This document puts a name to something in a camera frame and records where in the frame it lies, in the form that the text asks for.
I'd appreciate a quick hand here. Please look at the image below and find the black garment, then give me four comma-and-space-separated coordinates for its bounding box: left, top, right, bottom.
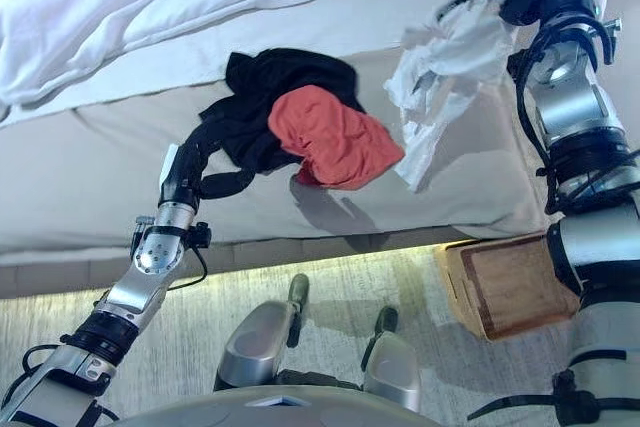
185, 47, 362, 177

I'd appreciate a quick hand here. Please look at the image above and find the grey striped rug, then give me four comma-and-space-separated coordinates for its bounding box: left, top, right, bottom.
0, 246, 640, 427

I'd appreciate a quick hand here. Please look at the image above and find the white duvet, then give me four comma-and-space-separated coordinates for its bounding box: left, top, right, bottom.
0, 0, 471, 124

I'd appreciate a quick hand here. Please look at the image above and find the red garment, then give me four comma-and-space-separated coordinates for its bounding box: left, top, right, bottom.
267, 85, 405, 192

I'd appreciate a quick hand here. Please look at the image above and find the wicker laundry basket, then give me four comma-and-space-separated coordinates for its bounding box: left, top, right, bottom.
433, 233, 582, 343

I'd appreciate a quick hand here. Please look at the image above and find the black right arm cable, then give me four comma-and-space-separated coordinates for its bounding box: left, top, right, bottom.
505, 16, 621, 218

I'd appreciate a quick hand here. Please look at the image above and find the silver right robot leg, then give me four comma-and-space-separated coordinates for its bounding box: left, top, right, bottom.
362, 306, 422, 411

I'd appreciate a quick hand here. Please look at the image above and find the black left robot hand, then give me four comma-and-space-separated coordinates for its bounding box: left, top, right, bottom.
158, 139, 257, 209

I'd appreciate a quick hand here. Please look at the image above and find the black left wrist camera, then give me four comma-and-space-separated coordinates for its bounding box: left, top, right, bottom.
192, 221, 213, 250

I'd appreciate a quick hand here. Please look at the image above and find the silver left robot leg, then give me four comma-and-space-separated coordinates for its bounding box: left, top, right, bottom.
213, 274, 311, 393

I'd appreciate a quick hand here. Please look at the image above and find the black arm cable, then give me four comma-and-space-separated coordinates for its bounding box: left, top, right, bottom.
164, 241, 209, 294
505, 16, 621, 218

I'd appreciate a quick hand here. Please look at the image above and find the beige upholstered bed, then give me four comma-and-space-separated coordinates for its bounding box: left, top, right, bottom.
0, 0, 551, 271

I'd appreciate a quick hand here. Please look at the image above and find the silver robot leg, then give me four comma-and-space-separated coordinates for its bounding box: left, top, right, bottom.
213, 274, 311, 393
362, 306, 422, 411

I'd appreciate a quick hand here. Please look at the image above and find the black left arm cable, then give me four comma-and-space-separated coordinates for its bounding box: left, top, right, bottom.
164, 241, 209, 294

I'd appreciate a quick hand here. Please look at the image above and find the white garment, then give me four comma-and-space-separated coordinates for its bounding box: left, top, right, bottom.
383, 0, 547, 194

